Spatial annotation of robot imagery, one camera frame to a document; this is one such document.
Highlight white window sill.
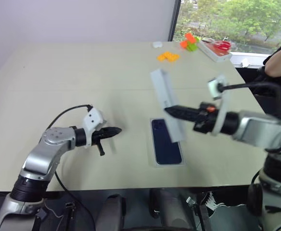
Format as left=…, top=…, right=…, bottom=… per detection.
left=229, top=51, right=271, bottom=68

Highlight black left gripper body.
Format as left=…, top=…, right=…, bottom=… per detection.
left=90, top=128, right=107, bottom=145

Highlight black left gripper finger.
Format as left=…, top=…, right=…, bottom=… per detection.
left=96, top=141, right=105, bottom=156
left=103, top=126, right=122, bottom=140

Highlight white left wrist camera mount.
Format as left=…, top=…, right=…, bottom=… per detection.
left=82, top=108, right=108, bottom=148

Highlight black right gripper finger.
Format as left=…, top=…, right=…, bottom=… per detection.
left=164, top=105, right=201, bottom=121

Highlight red handled scissors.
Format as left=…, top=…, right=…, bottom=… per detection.
left=203, top=38, right=231, bottom=51

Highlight dark rounded grey shape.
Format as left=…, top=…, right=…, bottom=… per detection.
left=150, top=189, right=192, bottom=229
left=97, top=194, right=127, bottom=231

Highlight metal table leg bracket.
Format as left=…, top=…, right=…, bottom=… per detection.
left=186, top=196, right=206, bottom=231

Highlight white wire bundle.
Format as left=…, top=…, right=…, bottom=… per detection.
left=204, top=192, right=225, bottom=207

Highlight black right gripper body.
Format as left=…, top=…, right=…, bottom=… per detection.
left=192, top=102, right=219, bottom=134

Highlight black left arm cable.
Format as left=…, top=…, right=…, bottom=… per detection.
left=45, top=103, right=97, bottom=231

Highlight dark blue smartphone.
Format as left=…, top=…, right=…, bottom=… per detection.
left=151, top=117, right=182, bottom=165
left=149, top=117, right=187, bottom=167

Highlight orange toy bricks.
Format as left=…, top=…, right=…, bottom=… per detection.
left=180, top=33, right=196, bottom=49

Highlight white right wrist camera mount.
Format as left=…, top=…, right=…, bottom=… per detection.
left=207, top=74, right=231, bottom=137

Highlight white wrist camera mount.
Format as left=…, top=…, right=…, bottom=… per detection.
left=207, top=74, right=231, bottom=137
left=82, top=108, right=108, bottom=148

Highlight green toy bricks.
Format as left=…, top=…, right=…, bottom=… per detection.
left=187, top=36, right=201, bottom=52

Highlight yellow toy brick cluster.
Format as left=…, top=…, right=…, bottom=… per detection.
left=156, top=51, right=180, bottom=63

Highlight dark window frame post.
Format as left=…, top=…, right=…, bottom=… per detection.
left=168, top=0, right=181, bottom=42

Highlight person's dark clothed body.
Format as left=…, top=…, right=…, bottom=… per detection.
left=251, top=36, right=281, bottom=114

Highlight white and orange box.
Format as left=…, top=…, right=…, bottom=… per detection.
left=198, top=39, right=233, bottom=63

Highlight grey box lid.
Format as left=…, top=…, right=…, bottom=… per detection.
left=150, top=68, right=187, bottom=143

